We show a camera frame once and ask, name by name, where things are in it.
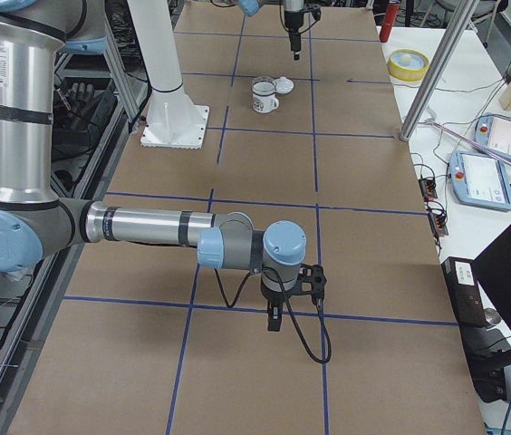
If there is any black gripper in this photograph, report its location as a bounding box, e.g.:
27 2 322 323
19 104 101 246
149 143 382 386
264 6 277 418
262 285 294 332
284 7 304 61

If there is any white enamel mug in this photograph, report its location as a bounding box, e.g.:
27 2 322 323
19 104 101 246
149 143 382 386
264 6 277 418
251 76 279 114

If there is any red cylinder bottle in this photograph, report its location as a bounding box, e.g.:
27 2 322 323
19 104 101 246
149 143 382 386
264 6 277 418
379 0 400 43

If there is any yellow tape roll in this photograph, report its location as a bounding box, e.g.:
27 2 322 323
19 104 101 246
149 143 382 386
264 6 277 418
387 49 429 82

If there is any black box device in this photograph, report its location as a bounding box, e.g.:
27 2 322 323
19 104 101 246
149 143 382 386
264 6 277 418
441 256 487 328

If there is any small orange circuit board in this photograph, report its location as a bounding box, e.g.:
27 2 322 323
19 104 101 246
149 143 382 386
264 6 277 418
419 177 438 200

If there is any near teach pendant tablet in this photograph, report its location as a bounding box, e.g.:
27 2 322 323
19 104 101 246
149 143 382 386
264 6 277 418
449 150 511 211

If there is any teach pendant tablet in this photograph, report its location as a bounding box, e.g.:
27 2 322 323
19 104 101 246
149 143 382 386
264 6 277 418
475 113 511 160
449 150 511 211

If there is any far teach pendant tablet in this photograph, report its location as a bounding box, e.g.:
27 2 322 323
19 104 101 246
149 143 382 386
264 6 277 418
475 113 511 160

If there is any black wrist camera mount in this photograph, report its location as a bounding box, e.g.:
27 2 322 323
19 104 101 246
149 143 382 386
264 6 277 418
292 264 327 312

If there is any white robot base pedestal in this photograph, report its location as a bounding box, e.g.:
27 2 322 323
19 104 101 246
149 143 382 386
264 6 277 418
128 0 209 150

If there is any aluminium frame post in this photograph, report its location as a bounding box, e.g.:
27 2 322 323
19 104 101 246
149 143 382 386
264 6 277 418
400 0 478 141

